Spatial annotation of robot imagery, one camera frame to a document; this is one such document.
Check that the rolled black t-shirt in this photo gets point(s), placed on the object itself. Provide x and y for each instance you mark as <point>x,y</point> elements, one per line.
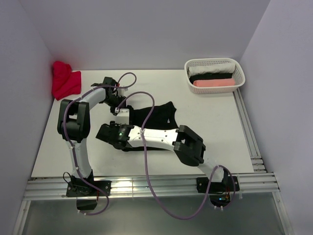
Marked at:
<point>209,76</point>

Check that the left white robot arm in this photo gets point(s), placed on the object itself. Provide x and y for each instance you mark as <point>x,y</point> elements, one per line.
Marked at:
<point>74,126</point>

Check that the white plastic basket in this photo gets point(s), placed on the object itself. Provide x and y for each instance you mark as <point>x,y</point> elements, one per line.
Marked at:
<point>237,75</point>

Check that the red t-shirt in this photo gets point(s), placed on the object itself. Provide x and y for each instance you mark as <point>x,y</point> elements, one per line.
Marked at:
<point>65,82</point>

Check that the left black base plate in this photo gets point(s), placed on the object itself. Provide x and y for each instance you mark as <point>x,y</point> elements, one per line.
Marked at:
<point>86,196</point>

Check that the rolled white t-shirt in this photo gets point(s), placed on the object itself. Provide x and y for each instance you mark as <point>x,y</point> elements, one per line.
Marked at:
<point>215,68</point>

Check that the black t-shirt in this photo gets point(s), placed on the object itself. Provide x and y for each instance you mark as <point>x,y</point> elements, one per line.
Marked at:
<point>160,117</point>
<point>209,76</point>

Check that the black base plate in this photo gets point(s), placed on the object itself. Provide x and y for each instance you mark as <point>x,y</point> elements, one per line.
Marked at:
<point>86,196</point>
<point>220,192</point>

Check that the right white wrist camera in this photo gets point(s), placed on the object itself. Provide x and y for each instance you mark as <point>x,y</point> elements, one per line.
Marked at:
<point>122,116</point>

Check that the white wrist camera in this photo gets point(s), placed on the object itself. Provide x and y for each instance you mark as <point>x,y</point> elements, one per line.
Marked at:
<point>121,92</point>
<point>122,116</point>

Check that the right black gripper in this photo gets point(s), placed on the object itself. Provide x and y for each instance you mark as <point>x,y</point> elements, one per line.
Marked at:
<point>113,125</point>

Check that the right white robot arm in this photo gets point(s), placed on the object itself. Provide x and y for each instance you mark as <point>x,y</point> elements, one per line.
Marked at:
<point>188,146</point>

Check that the rolled pink t-shirt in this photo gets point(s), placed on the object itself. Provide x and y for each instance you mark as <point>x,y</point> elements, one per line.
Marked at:
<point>215,83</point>

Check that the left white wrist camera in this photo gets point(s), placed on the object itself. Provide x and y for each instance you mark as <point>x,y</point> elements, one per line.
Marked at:
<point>121,92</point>

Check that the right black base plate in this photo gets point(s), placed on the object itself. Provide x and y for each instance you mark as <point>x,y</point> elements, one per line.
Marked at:
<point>220,192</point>

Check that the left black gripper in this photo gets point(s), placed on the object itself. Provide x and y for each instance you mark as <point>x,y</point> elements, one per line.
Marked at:
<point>123,105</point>

